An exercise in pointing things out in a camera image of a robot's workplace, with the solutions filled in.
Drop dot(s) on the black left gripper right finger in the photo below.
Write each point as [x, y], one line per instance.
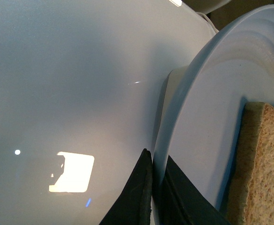
[181, 202]

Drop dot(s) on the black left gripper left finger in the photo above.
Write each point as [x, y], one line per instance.
[133, 206]

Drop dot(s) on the light blue round plate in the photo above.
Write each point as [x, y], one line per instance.
[200, 126]

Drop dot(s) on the brown bread slice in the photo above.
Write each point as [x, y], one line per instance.
[251, 192]

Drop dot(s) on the silver white toaster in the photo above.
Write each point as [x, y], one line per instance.
[205, 6]

